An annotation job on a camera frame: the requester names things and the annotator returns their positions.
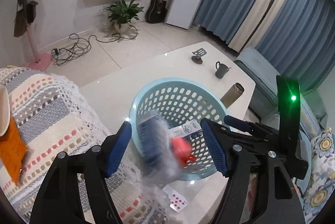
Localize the pink plastic bag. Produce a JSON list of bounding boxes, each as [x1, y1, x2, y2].
[[170, 137, 197, 167]]

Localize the white blue tea packet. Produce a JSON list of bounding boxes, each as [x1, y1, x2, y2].
[[137, 110, 181, 184]]

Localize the brown thermos bottle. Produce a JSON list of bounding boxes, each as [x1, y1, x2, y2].
[[220, 83, 244, 108]]

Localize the light blue plastic basket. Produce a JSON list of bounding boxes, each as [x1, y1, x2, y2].
[[129, 78, 228, 181]]

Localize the playing card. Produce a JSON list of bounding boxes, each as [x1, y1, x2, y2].
[[163, 185, 188, 213]]

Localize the dark grey mug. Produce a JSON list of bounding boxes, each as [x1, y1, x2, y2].
[[215, 61, 231, 79]]

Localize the floral cushion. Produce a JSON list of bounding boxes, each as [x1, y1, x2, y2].
[[303, 128, 334, 223]]

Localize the striped woven blanket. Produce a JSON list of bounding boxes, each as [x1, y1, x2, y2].
[[1, 67, 168, 223]]

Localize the phone stand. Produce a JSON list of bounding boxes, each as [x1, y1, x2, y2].
[[191, 48, 207, 65]]

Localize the orange foil wrapper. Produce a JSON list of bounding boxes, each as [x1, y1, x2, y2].
[[0, 117, 28, 185]]

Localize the pink coat stand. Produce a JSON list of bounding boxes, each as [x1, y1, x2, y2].
[[26, 23, 52, 71]]

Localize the blue curtains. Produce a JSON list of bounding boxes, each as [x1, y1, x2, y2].
[[194, 0, 334, 91]]

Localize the green potted plant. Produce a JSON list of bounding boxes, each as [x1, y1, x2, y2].
[[104, 0, 144, 34]]

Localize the black acoustic guitar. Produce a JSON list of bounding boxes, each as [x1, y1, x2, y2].
[[145, 0, 167, 24]]

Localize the brown hanging bag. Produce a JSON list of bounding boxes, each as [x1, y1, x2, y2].
[[14, 4, 27, 38]]

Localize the black hanging bag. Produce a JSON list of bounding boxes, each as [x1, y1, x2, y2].
[[26, 0, 38, 24]]

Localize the black floor cables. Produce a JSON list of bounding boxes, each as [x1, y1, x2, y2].
[[50, 23, 139, 67]]

